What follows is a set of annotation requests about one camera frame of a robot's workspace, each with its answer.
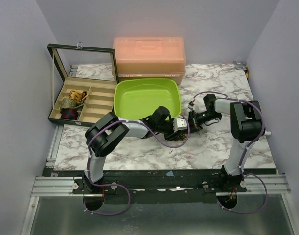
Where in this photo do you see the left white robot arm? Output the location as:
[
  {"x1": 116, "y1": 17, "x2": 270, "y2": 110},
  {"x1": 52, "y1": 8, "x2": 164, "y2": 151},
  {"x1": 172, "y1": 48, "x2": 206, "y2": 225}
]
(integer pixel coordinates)
[{"x1": 84, "y1": 106, "x2": 191, "y2": 193}]

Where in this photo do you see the green plastic tray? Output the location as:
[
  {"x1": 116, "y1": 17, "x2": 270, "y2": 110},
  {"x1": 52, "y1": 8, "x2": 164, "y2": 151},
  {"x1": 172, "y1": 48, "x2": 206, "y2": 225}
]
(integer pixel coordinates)
[{"x1": 114, "y1": 78, "x2": 182, "y2": 120}]

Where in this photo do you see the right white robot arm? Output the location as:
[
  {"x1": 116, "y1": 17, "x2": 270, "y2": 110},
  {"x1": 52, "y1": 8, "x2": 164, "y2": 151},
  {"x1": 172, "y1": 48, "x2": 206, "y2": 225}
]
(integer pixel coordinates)
[{"x1": 188, "y1": 94, "x2": 265, "y2": 192}]

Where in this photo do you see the yellow clamp at corner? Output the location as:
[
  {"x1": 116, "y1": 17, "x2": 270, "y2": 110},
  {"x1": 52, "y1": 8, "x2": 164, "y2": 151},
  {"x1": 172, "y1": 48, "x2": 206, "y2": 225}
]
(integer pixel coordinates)
[{"x1": 244, "y1": 66, "x2": 249, "y2": 79}]

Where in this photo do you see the red navy rolled tie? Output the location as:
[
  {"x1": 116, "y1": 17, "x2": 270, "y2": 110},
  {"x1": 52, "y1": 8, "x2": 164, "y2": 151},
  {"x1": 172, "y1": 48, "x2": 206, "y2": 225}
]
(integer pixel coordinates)
[{"x1": 60, "y1": 108, "x2": 79, "y2": 120}]

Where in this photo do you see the floral patterned tie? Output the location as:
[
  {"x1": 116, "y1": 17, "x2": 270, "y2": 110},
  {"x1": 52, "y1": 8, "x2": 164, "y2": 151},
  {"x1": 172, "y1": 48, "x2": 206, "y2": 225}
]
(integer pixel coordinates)
[{"x1": 168, "y1": 130, "x2": 188, "y2": 141}]

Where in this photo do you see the orange translucent storage box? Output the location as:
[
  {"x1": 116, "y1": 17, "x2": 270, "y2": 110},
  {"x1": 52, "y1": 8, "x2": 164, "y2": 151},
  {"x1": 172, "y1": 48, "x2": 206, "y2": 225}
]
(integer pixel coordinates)
[{"x1": 113, "y1": 37, "x2": 186, "y2": 85}]

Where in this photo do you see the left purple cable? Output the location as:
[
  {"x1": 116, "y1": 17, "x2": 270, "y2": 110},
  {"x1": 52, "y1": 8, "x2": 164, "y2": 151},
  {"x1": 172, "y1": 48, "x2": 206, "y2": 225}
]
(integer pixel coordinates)
[{"x1": 83, "y1": 115, "x2": 191, "y2": 216}]

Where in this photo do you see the purple cable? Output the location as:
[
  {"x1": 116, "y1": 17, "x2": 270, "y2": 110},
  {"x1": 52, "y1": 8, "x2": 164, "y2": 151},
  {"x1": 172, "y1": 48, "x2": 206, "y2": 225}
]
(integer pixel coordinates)
[
  {"x1": 83, "y1": 115, "x2": 191, "y2": 216},
  {"x1": 191, "y1": 91, "x2": 268, "y2": 214}
]

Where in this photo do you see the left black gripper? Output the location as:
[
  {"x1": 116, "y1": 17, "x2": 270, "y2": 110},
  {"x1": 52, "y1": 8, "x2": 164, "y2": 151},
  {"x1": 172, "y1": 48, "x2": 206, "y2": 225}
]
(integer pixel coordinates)
[{"x1": 156, "y1": 118, "x2": 181, "y2": 141}]

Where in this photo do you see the black tie organizer case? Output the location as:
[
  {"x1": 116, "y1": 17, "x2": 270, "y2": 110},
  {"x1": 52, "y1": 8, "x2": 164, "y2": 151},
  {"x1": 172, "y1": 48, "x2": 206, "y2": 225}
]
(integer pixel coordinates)
[{"x1": 47, "y1": 43, "x2": 119, "y2": 127}]

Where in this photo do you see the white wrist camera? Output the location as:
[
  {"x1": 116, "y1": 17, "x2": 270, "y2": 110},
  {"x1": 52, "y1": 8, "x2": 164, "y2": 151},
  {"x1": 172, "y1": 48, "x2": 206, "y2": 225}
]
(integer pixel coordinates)
[
  {"x1": 173, "y1": 116, "x2": 189, "y2": 133},
  {"x1": 188, "y1": 99, "x2": 198, "y2": 112}
]

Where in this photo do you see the black mounting base rail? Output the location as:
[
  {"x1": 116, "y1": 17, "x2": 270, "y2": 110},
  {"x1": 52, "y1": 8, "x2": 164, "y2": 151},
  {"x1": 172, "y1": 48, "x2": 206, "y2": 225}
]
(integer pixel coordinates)
[{"x1": 42, "y1": 169, "x2": 286, "y2": 209}]

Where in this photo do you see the grey-green rolled tie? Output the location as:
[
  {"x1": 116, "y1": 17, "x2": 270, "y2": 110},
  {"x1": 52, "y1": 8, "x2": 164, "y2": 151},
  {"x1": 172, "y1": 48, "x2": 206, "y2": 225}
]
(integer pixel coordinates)
[{"x1": 60, "y1": 98, "x2": 84, "y2": 110}]

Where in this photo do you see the yellow rolled tie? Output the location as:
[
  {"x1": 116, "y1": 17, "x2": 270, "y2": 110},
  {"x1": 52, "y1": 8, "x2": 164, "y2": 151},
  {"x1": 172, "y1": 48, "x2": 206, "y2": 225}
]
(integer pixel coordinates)
[{"x1": 69, "y1": 90, "x2": 89, "y2": 102}]

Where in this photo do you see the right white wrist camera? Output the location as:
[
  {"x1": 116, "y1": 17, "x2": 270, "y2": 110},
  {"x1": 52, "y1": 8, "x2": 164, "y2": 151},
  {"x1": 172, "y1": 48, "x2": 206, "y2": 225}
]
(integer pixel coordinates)
[{"x1": 188, "y1": 99, "x2": 198, "y2": 112}]

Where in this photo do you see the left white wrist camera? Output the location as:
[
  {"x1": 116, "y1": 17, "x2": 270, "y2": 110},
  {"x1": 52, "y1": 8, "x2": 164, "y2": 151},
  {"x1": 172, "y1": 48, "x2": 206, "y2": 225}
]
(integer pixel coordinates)
[{"x1": 173, "y1": 116, "x2": 189, "y2": 133}]

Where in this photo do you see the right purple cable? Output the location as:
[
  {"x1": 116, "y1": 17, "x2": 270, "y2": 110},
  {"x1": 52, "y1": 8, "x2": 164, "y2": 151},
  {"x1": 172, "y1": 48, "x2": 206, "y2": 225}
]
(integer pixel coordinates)
[{"x1": 191, "y1": 91, "x2": 268, "y2": 214}]

